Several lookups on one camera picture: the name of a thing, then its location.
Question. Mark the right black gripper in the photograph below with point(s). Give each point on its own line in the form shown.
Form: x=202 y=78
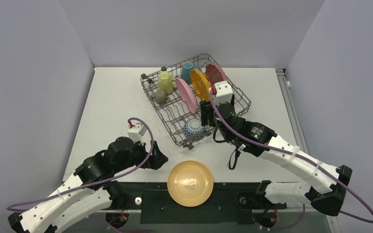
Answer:
x=208 y=113

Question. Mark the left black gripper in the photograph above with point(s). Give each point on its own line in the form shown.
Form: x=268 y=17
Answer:
x=156 y=161

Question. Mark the red patterned bowl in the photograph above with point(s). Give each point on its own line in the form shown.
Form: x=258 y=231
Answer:
x=193 y=128

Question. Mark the grey wire dish rack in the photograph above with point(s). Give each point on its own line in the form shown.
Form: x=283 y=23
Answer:
x=174 y=113

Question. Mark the pink dotted plate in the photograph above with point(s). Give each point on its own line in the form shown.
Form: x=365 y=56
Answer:
x=214 y=74

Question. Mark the pale yellow bear plate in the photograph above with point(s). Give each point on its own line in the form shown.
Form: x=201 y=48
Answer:
x=190 y=183

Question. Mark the blue floral mug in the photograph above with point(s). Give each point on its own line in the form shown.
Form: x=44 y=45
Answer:
x=187 y=67

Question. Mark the small grey cup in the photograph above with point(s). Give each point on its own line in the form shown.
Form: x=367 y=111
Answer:
x=160 y=97

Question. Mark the pale yellow mug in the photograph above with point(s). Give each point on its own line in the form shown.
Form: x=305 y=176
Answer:
x=166 y=82

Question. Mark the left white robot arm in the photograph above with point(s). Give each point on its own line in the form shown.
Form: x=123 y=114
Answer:
x=82 y=195

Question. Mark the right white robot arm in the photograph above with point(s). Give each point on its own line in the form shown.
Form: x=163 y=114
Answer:
x=322 y=186

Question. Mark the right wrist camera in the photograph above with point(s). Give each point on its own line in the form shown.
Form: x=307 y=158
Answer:
x=223 y=93

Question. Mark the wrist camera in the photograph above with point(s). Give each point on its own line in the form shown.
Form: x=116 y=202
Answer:
x=223 y=93
x=136 y=133

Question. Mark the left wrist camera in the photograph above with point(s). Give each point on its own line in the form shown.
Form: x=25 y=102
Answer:
x=136 y=133

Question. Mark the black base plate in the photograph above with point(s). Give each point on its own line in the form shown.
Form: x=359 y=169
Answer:
x=228 y=202

